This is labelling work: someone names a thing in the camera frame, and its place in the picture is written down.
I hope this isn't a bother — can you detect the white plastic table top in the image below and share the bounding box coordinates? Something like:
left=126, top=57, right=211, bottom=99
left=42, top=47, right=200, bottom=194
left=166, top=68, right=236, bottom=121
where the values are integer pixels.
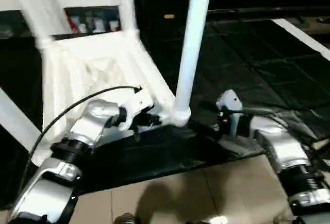
left=31, top=28, right=191, bottom=168

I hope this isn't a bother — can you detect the white plastic table leg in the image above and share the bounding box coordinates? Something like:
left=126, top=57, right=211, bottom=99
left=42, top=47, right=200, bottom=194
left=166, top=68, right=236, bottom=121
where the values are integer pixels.
left=8, top=0, right=55, bottom=49
left=0, top=88, right=43, bottom=150
left=172, top=0, right=214, bottom=126
left=120, top=0, right=141, bottom=40

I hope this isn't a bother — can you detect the black work mat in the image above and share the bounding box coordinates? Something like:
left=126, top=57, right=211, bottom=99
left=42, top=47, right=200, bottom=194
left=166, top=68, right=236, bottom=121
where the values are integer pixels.
left=0, top=21, right=330, bottom=209

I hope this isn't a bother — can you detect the white bottle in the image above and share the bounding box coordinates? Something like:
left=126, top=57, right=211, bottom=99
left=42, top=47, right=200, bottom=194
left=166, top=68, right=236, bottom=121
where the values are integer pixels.
left=94, top=17, right=105, bottom=33

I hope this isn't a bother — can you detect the red bottle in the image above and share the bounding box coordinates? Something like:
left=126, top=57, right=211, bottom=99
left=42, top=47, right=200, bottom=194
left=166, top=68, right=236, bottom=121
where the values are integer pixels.
left=69, top=17, right=79, bottom=34

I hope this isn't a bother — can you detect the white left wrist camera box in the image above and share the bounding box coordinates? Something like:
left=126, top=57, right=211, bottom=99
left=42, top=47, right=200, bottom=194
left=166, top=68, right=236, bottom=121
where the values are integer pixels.
left=119, top=88, right=155, bottom=132

